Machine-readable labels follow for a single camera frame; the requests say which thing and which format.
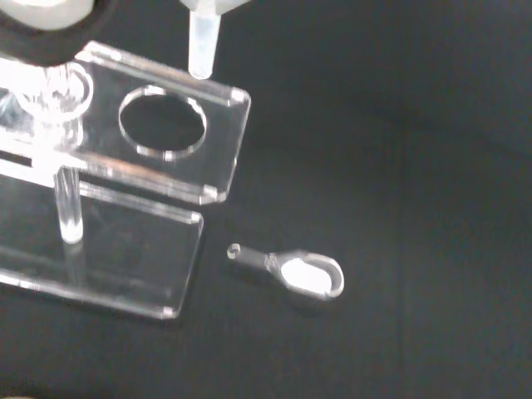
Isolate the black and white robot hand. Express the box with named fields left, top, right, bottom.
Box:
left=0, top=0, right=121, bottom=70

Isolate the clear acrylic funnel stand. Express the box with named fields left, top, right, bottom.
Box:
left=0, top=40, right=253, bottom=321

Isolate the black bench cloth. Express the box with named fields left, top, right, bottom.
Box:
left=0, top=0, right=532, bottom=399

